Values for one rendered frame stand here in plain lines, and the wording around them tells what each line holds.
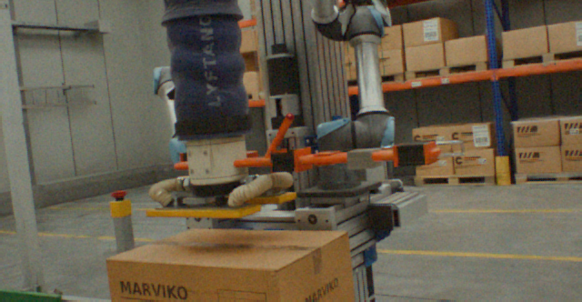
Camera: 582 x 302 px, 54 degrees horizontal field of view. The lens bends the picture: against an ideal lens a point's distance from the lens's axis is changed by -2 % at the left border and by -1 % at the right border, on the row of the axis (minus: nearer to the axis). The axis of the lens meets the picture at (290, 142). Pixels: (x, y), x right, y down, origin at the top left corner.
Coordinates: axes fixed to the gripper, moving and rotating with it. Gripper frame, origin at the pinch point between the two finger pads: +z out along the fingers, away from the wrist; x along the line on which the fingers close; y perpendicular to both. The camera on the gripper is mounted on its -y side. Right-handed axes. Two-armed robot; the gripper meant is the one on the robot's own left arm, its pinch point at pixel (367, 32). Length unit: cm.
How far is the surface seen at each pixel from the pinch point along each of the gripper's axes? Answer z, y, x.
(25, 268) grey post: 125, -106, -371
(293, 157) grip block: 32.7, 30.6, -10.4
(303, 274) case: 62, 35, -8
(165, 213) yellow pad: 45, 42, -48
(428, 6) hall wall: -132, -808, -257
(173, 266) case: 58, 48, -41
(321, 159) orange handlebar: 33.7, 29.1, -2.8
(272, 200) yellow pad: 45, 22, -24
